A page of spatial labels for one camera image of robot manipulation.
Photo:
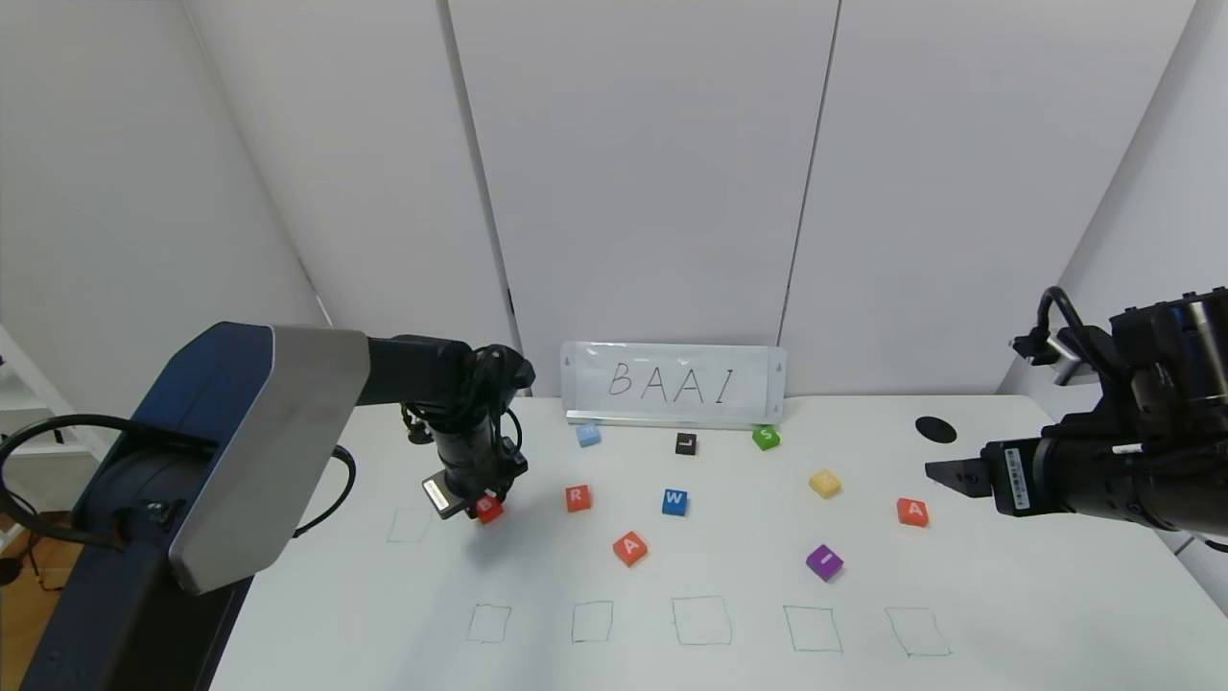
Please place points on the aluminium sign holder rail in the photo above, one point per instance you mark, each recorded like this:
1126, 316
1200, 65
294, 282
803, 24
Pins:
662, 420

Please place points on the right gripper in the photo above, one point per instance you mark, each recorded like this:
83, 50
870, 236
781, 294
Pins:
1011, 477

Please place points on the orange letter A block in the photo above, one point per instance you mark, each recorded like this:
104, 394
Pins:
912, 512
630, 548

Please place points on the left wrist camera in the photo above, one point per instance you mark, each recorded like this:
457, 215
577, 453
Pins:
443, 496

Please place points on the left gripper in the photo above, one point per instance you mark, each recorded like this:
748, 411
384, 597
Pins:
439, 497

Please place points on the black letter L block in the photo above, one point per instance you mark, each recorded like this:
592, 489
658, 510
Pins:
686, 443

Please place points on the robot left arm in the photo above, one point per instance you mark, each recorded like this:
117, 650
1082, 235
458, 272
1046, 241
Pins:
269, 432

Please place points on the orange letter R block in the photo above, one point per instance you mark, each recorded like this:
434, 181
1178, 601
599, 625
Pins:
578, 498

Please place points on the light blue letter block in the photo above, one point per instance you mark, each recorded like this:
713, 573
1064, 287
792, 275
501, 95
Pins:
589, 435

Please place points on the orange letter B block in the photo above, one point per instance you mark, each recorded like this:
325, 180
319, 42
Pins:
490, 510

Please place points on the blue letter W block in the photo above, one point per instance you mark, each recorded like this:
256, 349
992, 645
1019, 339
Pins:
674, 502

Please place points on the yellow letter block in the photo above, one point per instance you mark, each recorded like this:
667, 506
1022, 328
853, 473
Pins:
825, 483

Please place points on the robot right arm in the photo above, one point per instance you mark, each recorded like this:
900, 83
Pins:
1161, 432

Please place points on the purple letter I block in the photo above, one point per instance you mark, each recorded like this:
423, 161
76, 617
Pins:
824, 561

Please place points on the black round table grommet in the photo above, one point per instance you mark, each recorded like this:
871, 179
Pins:
935, 429

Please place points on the green letter S block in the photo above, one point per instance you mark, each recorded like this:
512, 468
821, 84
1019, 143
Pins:
766, 438

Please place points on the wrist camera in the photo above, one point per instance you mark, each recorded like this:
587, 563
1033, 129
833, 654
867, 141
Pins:
443, 496
1055, 350

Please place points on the white BAAI letter sign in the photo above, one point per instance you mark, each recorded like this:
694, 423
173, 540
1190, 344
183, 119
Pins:
672, 379

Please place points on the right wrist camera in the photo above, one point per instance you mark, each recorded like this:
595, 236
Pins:
1055, 350

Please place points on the white shelf unit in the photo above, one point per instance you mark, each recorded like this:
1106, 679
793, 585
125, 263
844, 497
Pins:
38, 403

